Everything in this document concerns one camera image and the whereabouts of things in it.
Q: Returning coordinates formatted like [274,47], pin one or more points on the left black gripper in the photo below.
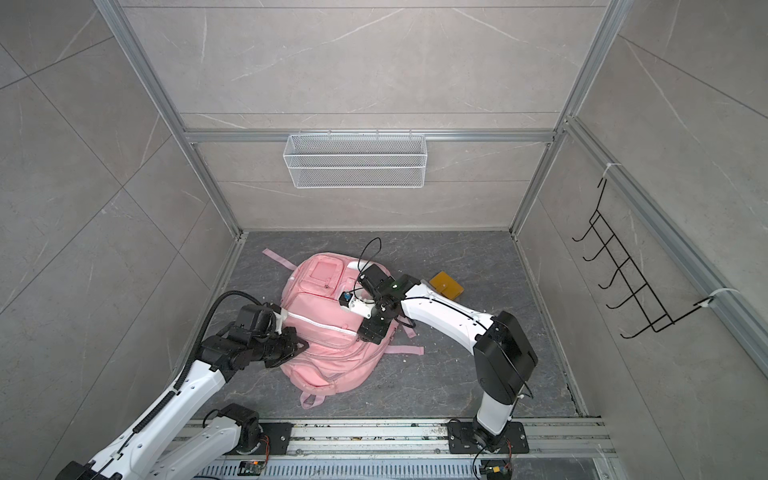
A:
[290,334]

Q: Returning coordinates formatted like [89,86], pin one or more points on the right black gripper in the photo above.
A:
[368,330]

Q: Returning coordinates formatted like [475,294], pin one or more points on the pink school backpack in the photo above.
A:
[336,360]

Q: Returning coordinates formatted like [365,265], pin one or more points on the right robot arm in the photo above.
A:
[503,355]

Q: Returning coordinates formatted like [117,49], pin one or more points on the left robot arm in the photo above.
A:
[143,450]

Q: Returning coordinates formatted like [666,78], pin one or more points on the yellow card wallet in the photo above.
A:
[446,286]

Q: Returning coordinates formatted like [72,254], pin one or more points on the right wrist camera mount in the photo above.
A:
[361,307]

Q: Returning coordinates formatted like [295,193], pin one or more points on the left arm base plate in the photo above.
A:
[267,438]

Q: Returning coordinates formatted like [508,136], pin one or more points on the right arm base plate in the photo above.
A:
[468,437]

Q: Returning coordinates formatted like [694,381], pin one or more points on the white wire mesh basket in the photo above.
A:
[349,161]

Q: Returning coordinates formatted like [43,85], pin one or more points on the aluminium mounting rail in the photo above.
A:
[434,438]

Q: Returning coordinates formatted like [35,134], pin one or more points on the black wall hook rack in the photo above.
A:
[627,272]

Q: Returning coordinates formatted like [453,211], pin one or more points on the white cable tie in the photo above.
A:
[608,166]
[717,294]

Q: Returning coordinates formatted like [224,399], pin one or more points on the white cable tie lower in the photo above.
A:
[717,294]

